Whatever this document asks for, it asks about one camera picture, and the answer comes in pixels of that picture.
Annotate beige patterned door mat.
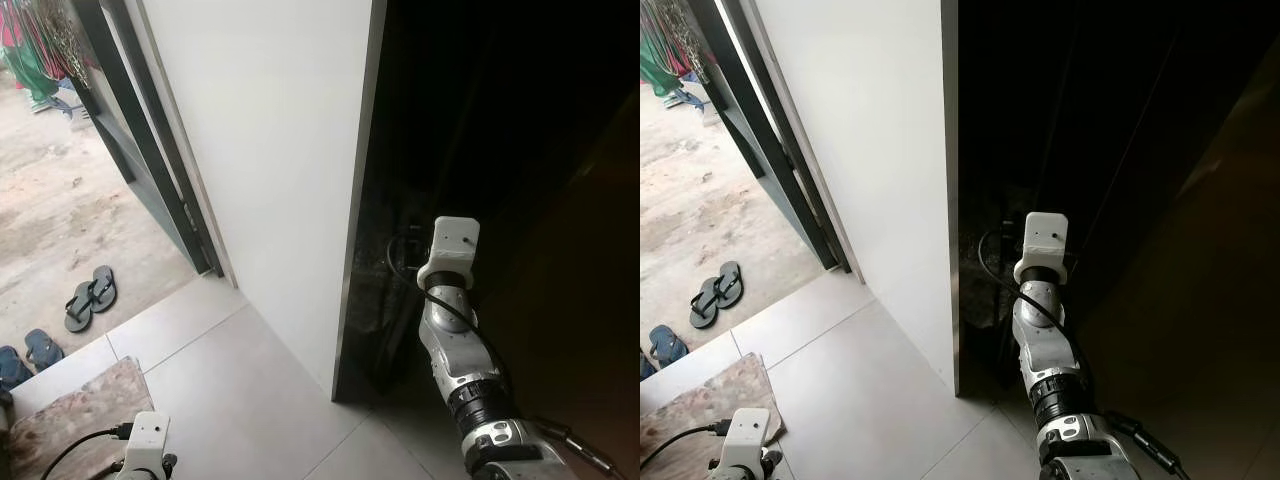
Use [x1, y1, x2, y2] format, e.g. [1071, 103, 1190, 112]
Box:
[4, 357, 156, 480]
[640, 352, 787, 471]

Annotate dark grey flip-flop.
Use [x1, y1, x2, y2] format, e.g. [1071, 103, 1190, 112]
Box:
[88, 265, 118, 313]
[688, 277, 722, 331]
[715, 261, 745, 309]
[65, 280, 97, 334]

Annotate green and red hanging clothes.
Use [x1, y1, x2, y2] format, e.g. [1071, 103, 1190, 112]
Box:
[640, 0, 717, 112]
[0, 0, 93, 117]

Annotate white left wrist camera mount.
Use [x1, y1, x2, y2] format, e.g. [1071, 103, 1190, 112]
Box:
[722, 407, 774, 480]
[115, 411, 171, 480]

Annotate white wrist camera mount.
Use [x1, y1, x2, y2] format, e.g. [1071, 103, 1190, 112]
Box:
[417, 216, 481, 291]
[1013, 212, 1070, 286]
[722, 407, 774, 480]
[115, 411, 171, 480]

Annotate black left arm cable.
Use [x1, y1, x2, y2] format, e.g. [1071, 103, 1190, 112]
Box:
[640, 421, 737, 472]
[40, 424, 136, 480]

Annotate black metal door frame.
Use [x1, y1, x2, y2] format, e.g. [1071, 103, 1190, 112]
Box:
[65, 0, 227, 278]
[690, 0, 853, 273]

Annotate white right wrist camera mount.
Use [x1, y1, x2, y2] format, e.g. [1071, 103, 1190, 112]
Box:
[1013, 212, 1070, 286]
[417, 216, 481, 291]

